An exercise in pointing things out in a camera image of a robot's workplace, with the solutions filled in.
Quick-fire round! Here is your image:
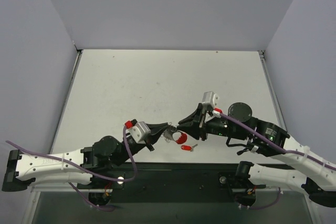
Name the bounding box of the red handled keyring holder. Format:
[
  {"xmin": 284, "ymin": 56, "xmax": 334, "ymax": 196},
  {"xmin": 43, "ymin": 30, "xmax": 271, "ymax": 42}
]
[{"xmin": 163, "ymin": 122, "xmax": 187, "ymax": 145}]

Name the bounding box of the red key tag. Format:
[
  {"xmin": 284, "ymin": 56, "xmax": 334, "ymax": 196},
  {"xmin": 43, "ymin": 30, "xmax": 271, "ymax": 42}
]
[{"xmin": 181, "ymin": 144, "xmax": 198, "ymax": 152}]

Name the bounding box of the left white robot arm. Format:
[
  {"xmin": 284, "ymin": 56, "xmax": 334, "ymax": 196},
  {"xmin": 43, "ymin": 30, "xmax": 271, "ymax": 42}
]
[{"xmin": 2, "ymin": 120, "xmax": 170, "ymax": 192}]

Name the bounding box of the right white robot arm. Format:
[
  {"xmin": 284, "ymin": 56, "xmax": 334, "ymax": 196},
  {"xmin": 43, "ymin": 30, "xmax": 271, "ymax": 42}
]
[{"xmin": 177, "ymin": 102, "xmax": 335, "ymax": 208}]

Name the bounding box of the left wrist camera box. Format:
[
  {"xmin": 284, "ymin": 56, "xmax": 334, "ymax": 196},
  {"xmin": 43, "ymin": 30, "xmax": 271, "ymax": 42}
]
[{"xmin": 129, "ymin": 121, "xmax": 151, "ymax": 144}]

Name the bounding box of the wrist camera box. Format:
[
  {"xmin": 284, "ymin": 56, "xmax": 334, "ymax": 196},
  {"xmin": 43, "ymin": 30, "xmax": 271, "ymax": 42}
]
[
  {"xmin": 129, "ymin": 121, "xmax": 151, "ymax": 144},
  {"xmin": 201, "ymin": 91, "xmax": 219, "ymax": 111}
]

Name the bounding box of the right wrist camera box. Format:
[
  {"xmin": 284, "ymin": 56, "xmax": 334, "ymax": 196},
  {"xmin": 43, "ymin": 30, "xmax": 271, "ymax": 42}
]
[{"xmin": 201, "ymin": 91, "xmax": 219, "ymax": 111}]

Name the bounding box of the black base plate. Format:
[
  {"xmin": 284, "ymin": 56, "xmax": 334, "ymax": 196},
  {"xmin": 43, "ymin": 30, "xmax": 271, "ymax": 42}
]
[{"xmin": 77, "ymin": 163, "xmax": 265, "ymax": 205}]

